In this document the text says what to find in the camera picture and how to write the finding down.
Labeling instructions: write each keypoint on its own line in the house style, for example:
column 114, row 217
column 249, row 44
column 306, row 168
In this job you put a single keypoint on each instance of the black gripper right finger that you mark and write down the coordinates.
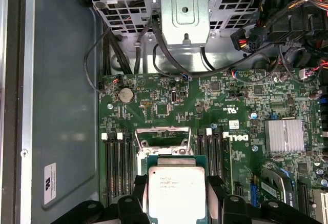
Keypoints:
column 230, row 208

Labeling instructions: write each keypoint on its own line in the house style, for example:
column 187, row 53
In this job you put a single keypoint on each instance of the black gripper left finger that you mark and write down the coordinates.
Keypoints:
column 130, row 208

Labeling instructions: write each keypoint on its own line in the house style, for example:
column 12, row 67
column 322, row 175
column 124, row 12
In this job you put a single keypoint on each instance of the silver Intel CPU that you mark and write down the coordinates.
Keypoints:
column 176, row 193

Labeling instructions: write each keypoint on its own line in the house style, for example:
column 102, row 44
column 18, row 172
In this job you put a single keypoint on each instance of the metal socket cover frame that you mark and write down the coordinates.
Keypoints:
column 153, row 130

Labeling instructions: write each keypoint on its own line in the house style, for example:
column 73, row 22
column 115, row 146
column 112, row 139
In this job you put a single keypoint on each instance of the black expansion slot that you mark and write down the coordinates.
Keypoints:
column 238, row 192

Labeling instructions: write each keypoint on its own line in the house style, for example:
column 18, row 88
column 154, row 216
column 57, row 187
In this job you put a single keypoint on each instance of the blue expansion slot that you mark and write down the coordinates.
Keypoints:
column 255, row 190

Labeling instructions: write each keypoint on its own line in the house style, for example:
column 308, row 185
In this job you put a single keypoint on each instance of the black RAM slot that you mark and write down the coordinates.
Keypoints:
column 118, row 167
column 131, row 162
column 125, row 167
column 219, row 157
column 210, row 154
column 201, row 152
column 110, row 167

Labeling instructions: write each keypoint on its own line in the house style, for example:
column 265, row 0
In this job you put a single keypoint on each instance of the green RAM stick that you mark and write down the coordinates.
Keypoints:
column 227, row 162

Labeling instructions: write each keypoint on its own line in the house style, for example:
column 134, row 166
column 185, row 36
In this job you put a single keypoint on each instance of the black Nvidia graphics card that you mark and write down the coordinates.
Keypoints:
column 276, row 188

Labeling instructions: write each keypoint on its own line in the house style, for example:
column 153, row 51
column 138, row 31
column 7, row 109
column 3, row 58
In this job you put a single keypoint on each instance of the white printed case sticker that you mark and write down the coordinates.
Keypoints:
column 50, row 183

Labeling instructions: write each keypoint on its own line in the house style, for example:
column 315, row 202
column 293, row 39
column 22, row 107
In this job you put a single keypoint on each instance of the silver finned chipset heatsink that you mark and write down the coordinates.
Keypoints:
column 284, row 135

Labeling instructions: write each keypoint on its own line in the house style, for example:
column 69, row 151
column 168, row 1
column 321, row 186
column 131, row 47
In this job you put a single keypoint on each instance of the green Dell motherboard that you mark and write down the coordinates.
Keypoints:
column 205, row 106

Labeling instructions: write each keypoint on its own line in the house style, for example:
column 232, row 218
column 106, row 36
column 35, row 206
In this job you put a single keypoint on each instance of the round silver coin battery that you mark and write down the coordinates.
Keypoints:
column 126, row 95

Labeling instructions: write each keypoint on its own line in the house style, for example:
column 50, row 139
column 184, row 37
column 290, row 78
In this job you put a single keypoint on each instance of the black open PC case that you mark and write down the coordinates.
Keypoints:
column 64, row 80

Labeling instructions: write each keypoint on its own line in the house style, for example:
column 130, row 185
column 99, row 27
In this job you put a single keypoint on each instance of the black power connector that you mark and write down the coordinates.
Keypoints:
column 256, row 42

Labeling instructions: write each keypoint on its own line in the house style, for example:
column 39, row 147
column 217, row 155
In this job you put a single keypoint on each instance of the grey metal drive cage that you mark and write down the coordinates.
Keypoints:
column 176, row 24

